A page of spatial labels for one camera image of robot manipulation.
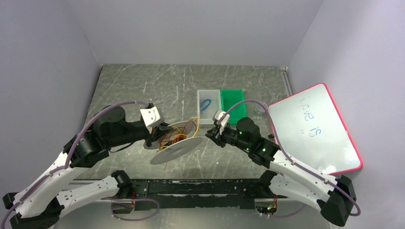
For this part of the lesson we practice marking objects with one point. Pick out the clear white plastic bin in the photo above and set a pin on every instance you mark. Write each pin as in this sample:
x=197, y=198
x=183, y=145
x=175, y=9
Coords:
x=208, y=102

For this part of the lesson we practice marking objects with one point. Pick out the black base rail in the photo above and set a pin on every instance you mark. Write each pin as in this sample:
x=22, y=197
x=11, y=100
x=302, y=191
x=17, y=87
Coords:
x=211, y=193

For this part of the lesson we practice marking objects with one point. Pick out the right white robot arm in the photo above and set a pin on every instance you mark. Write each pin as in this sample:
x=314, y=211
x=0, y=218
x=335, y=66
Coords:
x=334, y=197

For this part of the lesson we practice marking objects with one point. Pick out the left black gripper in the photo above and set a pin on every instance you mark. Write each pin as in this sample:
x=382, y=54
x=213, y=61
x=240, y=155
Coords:
x=152, y=136

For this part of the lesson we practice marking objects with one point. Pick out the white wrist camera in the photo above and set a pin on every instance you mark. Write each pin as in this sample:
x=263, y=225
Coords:
x=152, y=117
x=221, y=119

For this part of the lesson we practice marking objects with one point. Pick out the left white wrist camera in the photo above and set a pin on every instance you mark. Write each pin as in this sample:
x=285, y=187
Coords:
x=152, y=117

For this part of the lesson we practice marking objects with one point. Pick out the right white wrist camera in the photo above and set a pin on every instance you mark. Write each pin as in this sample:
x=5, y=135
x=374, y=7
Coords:
x=221, y=119

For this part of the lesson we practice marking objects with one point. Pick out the pink framed whiteboard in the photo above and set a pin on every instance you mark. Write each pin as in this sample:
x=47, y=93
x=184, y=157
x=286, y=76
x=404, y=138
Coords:
x=311, y=129

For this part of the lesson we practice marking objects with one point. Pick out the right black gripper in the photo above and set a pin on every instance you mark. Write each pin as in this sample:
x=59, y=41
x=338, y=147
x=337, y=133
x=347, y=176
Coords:
x=218, y=136

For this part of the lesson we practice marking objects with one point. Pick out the white cable spool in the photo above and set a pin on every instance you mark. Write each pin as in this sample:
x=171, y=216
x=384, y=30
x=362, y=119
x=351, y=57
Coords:
x=180, y=141

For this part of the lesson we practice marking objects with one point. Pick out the green plastic bin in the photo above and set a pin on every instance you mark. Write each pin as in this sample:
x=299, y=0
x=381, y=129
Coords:
x=230, y=97

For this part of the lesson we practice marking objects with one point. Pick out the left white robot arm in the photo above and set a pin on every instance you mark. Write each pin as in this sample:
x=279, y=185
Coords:
x=44, y=201

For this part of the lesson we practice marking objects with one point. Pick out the small clear plastic jar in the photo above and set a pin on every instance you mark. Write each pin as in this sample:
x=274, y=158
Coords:
x=261, y=109

